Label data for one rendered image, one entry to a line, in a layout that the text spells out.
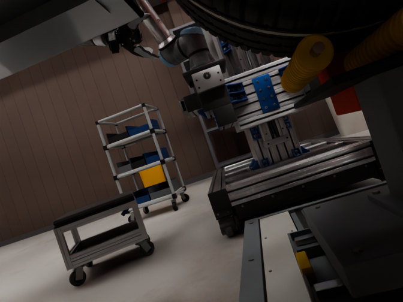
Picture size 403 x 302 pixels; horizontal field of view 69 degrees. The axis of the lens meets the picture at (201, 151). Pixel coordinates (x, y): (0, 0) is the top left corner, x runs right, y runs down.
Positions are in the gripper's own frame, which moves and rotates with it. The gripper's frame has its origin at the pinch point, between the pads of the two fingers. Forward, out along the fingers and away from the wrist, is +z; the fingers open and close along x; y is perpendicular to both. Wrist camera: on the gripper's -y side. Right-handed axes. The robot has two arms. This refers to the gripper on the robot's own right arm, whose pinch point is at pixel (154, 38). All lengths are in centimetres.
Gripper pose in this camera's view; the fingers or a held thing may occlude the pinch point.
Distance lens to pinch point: 109.6
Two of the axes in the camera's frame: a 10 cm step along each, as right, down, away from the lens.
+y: 2.8, -6.5, 7.1
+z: 9.6, 1.1, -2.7
